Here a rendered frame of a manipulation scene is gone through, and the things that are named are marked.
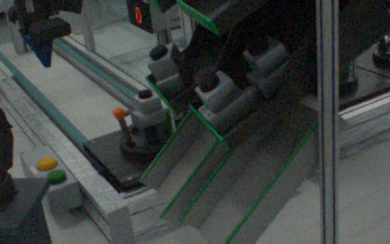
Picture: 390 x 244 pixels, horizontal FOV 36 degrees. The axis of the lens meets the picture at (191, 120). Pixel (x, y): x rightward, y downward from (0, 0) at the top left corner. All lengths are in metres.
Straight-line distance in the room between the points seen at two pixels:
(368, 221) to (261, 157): 0.35
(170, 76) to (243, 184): 0.20
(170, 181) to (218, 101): 0.31
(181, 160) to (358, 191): 0.41
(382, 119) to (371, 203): 0.27
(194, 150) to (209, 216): 0.14
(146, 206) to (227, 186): 0.24
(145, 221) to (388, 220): 0.47
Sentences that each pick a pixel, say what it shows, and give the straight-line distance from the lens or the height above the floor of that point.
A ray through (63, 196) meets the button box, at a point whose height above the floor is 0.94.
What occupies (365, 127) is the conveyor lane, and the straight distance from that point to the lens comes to 1.44.
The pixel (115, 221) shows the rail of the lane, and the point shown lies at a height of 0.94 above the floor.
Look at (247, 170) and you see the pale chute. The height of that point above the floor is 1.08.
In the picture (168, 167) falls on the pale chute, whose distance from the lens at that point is 1.10.
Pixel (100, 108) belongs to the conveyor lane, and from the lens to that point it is 1.67.
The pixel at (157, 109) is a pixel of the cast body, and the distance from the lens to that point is 1.26.
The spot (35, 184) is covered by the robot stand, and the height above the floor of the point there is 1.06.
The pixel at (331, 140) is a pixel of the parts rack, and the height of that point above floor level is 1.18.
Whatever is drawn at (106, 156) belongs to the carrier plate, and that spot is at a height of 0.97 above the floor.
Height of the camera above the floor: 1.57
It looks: 26 degrees down
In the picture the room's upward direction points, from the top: 7 degrees counter-clockwise
